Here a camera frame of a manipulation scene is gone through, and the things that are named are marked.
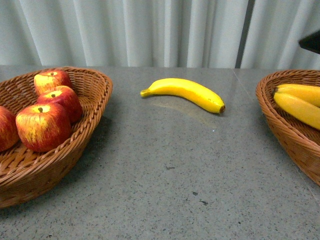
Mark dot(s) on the brown wicker basket right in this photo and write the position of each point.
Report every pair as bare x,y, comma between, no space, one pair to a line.
300,141

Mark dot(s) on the red apple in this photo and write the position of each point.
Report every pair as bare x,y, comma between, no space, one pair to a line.
43,127
47,80
8,129
66,97

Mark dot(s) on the white curtain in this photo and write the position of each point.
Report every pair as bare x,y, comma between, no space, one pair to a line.
247,34

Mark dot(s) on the straight yellow banana in basket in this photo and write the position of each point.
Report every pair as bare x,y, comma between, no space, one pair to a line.
308,93

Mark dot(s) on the brown wicker basket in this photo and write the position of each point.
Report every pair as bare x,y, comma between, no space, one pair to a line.
300,141
24,174

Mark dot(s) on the brown wicker basket left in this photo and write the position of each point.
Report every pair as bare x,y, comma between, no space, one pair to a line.
24,174

